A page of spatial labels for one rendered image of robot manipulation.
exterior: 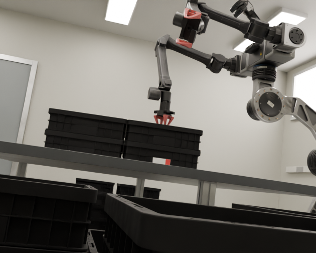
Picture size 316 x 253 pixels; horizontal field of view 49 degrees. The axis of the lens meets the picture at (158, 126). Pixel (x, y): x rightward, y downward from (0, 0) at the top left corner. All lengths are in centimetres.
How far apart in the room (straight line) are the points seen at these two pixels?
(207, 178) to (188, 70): 418
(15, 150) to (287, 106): 142
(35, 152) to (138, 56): 416
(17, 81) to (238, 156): 344
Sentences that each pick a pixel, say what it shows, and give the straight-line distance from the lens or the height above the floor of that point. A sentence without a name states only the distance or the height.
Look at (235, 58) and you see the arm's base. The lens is 232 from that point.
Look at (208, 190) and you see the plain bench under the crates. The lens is 145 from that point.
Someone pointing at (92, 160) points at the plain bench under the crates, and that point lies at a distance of 129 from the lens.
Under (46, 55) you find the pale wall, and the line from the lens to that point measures 523.
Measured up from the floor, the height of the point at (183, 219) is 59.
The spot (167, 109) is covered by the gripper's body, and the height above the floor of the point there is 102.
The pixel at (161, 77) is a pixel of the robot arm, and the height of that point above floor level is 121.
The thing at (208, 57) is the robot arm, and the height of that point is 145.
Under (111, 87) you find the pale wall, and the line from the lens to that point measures 513.
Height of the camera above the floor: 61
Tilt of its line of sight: 10 degrees up
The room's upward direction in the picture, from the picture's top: 7 degrees clockwise
